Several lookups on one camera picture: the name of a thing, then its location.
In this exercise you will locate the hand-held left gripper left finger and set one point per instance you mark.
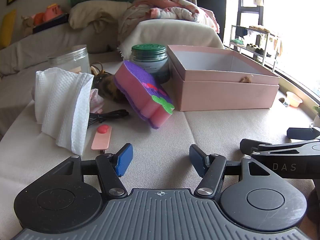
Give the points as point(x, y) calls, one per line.
point(123, 160)

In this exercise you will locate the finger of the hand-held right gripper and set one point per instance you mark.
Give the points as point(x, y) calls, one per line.
point(300, 132)
point(250, 145)

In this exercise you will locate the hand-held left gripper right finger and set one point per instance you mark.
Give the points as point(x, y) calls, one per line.
point(197, 160)

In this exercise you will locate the pink cardboard box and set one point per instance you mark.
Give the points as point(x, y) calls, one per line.
point(225, 95)

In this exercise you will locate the pink and purple sponge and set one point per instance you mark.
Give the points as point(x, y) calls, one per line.
point(135, 85)

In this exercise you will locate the white plant pot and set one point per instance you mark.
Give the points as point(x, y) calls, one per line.
point(317, 118)

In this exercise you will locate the pink floral small cloth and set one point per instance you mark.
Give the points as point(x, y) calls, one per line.
point(96, 102)

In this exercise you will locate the small brown furry item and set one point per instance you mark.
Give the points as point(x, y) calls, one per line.
point(245, 80)

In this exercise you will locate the white paper towel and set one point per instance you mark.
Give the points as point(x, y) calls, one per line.
point(60, 105)

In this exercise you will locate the metal shoe rack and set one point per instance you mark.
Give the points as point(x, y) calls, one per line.
point(265, 42)

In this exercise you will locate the green lid glass jar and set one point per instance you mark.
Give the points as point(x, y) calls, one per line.
point(150, 55)

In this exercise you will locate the clear plastic jar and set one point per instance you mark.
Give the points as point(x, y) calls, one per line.
point(72, 60)

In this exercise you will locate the white sofa cover cloth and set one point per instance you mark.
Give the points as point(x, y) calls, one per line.
point(175, 33)

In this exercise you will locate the black clothes rack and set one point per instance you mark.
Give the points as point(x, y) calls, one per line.
point(240, 7)

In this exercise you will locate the beige sofa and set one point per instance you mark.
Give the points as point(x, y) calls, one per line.
point(37, 45)

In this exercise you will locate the cream pillow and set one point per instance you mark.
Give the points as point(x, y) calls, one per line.
point(95, 12)

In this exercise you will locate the black tablet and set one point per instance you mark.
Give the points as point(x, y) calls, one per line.
point(52, 22)

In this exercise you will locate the pink floral blanket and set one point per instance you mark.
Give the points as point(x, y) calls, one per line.
point(170, 7)

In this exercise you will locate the orange plush toy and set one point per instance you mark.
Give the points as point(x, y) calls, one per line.
point(50, 13)

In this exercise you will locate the beige plush toy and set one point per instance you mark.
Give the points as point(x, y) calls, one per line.
point(27, 25)

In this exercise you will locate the yellow pillow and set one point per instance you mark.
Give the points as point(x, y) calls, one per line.
point(7, 30)

